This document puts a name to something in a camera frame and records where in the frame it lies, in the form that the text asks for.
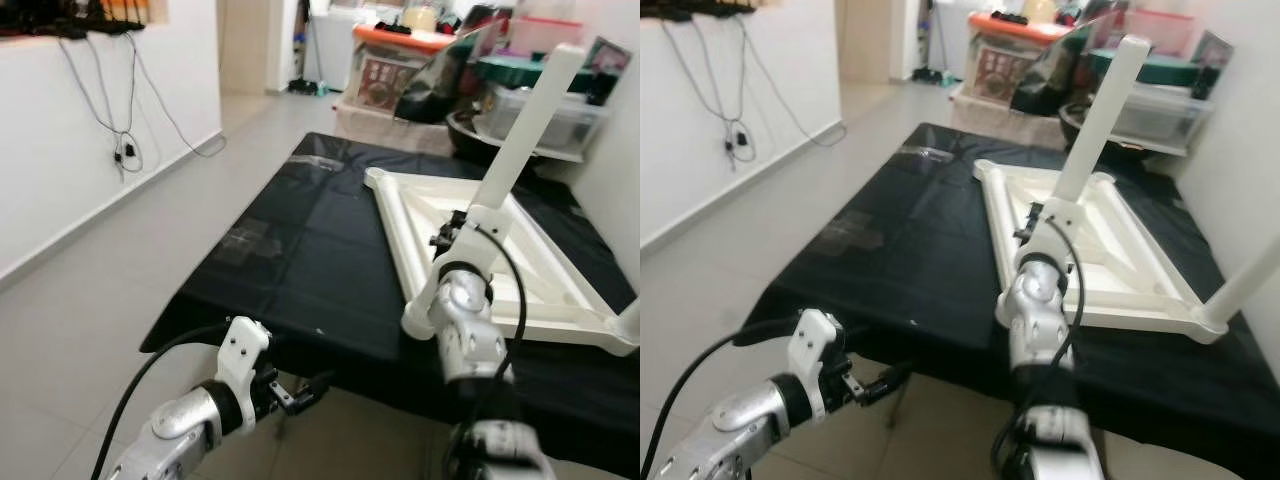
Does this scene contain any white plastic children table top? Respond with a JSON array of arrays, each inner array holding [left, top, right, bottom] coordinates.
[[972, 158, 1233, 346], [363, 165, 641, 358]]

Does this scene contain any black wok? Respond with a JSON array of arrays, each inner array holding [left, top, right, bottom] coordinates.
[[447, 108, 571, 166], [1058, 100, 1181, 156]]

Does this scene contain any patterned beige bench cover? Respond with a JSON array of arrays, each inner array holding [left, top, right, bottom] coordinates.
[[950, 90, 1066, 146], [335, 100, 456, 156]]

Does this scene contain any black glossy tablecloth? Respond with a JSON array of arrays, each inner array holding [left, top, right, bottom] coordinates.
[[140, 130, 641, 476], [775, 122, 1280, 480]]

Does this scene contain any black plastic bag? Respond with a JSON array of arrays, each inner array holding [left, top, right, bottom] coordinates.
[[1010, 10, 1111, 116], [395, 25, 501, 126]]

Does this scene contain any storage box with orange lid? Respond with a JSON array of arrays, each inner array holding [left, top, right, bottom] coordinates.
[[960, 10, 1076, 101], [345, 25, 461, 111]]

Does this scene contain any green pot lid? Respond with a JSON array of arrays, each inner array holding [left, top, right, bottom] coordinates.
[[475, 55, 601, 91], [1085, 48, 1201, 86]]

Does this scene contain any clear plastic storage container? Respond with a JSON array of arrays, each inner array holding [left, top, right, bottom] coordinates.
[[485, 85, 609, 151], [1110, 80, 1216, 146]]

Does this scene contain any pink plastic box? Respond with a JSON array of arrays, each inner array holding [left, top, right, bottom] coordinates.
[[508, 15, 586, 56], [1125, 8, 1201, 56]]

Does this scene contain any colourful printed card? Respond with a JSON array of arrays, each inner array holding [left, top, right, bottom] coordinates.
[[580, 38, 631, 106], [1190, 30, 1236, 101]]

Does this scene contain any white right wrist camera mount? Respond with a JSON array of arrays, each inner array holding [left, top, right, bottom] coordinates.
[[1020, 198, 1086, 266], [440, 203, 513, 301]]

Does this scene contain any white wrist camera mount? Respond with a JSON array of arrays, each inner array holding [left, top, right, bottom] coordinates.
[[218, 315, 273, 401], [785, 308, 851, 421], [440, 203, 513, 301], [1020, 198, 1086, 266]]

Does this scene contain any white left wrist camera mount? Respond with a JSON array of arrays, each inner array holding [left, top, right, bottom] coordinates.
[[785, 308, 851, 421], [218, 315, 273, 401]]

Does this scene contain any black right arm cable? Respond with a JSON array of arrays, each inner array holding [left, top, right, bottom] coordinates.
[[995, 218, 1086, 471], [475, 225, 529, 421]]

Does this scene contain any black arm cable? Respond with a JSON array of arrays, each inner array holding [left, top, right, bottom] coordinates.
[[640, 318, 801, 471], [995, 218, 1086, 471], [475, 225, 529, 421], [90, 320, 236, 480]]

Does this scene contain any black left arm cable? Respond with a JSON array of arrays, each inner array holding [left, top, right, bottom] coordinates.
[[90, 320, 236, 480], [640, 318, 801, 471]]

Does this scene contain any long black wall cable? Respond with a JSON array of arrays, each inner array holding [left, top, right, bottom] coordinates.
[[125, 30, 229, 159], [735, 15, 846, 149]]

